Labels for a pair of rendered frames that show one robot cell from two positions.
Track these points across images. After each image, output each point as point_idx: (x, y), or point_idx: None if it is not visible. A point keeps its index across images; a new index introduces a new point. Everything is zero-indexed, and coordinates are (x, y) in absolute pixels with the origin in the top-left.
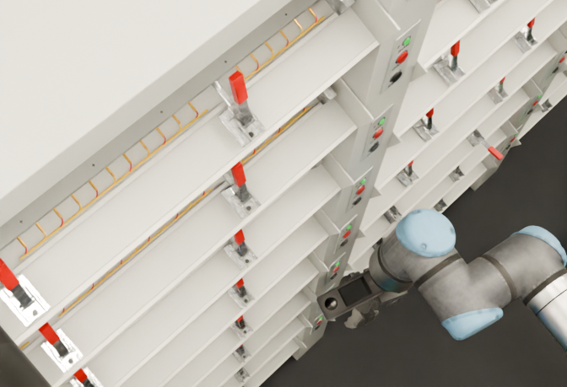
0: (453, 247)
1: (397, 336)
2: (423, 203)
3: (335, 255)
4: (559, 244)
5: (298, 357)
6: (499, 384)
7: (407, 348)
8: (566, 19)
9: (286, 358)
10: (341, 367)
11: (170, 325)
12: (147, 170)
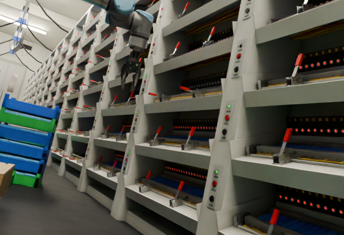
0: (136, 14)
1: (96, 226)
2: (171, 148)
3: (149, 63)
4: None
5: (112, 207)
6: (27, 226)
7: (86, 224)
8: None
9: (115, 181)
10: (95, 216)
11: None
12: None
